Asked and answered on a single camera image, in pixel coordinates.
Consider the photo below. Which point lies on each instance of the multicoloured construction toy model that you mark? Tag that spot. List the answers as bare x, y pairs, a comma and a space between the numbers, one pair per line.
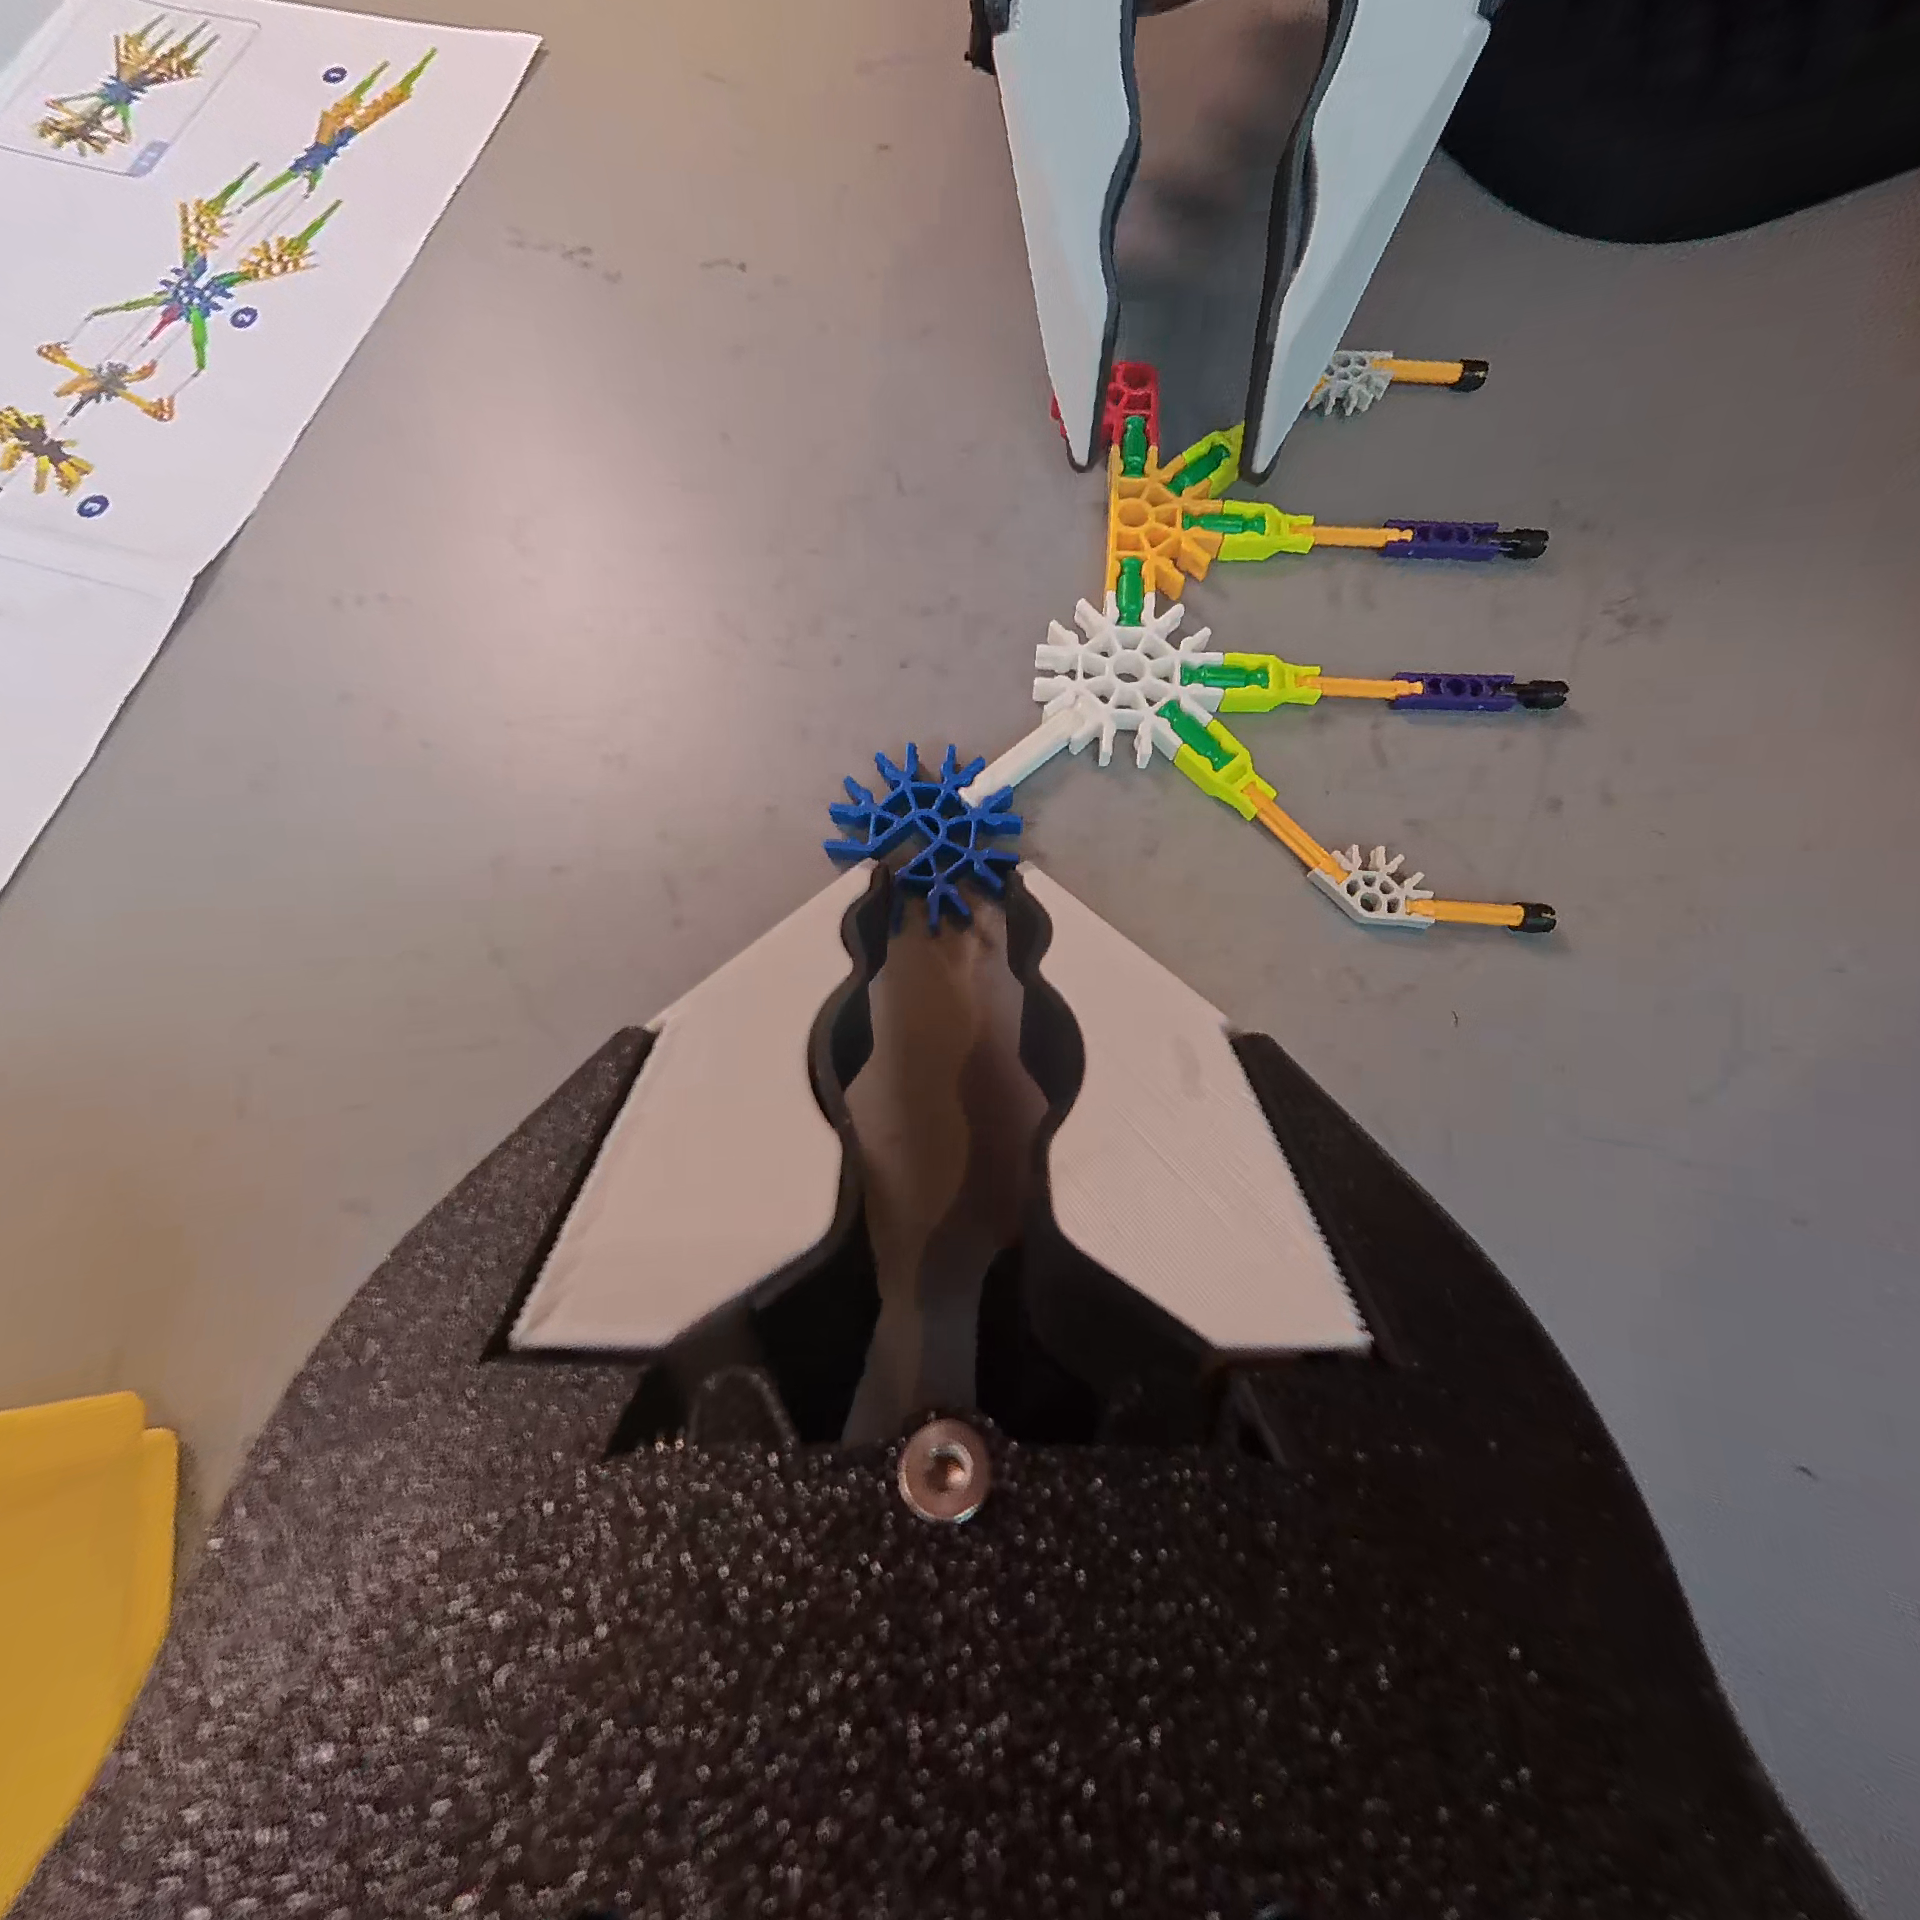
1267, 530

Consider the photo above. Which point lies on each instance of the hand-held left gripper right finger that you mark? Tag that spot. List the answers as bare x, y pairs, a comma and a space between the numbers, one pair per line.
1200, 1202

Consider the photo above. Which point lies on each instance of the yellow plastic bin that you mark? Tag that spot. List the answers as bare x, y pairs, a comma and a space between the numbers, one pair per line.
75, 1621

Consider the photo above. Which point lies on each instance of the white instruction sheet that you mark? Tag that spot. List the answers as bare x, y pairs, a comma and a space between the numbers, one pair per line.
179, 377

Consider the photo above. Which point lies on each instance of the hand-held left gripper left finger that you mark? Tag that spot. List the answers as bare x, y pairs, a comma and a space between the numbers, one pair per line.
689, 1202

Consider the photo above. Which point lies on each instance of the grey desk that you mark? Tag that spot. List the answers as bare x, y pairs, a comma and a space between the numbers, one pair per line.
598, 675

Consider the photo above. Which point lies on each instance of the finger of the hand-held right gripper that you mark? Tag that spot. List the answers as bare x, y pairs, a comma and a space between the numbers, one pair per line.
1064, 195
1366, 181

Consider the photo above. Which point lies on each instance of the blue snowflake connector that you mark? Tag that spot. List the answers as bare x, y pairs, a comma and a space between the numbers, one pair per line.
929, 834

